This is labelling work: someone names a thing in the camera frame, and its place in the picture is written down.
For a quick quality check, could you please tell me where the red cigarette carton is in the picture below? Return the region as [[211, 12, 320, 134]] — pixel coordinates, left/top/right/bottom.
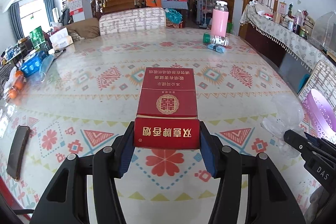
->
[[134, 68, 200, 149]]

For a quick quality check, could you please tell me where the purple perforated trash basket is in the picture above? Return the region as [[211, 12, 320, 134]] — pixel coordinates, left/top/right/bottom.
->
[[303, 89, 336, 144]]

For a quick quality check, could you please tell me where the clear plastic bag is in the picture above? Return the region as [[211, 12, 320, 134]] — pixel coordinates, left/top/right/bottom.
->
[[261, 94, 306, 159]]

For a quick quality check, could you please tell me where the black phone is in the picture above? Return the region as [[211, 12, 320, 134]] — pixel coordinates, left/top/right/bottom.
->
[[6, 126, 30, 181]]

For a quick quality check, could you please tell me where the sideboard with leaf tablecloth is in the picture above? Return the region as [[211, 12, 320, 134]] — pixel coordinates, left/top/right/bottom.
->
[[239, 0, 336, 75]]

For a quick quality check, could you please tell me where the mesh food cover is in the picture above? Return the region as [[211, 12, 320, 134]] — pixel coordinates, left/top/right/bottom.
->
[[310, 11, 336, 52]]

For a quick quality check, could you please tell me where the blue wet wipes pack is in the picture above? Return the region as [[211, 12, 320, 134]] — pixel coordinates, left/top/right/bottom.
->
[[20, 51, 49, 77]]

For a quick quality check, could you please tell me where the light blue rolled cloth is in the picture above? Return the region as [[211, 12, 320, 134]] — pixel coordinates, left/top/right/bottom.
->
[[207, 44, 226, 53]]

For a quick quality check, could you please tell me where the green capped white bottle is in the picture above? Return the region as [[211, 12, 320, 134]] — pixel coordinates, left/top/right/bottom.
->
[[203, 33, 229, 47]]

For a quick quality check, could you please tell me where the tissue box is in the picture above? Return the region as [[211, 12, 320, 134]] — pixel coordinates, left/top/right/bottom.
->
[[50, 27, 74, 51]]

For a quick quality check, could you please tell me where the pink water bottle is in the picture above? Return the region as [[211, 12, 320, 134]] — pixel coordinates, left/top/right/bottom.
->
[[211, 1, 229, 37]]

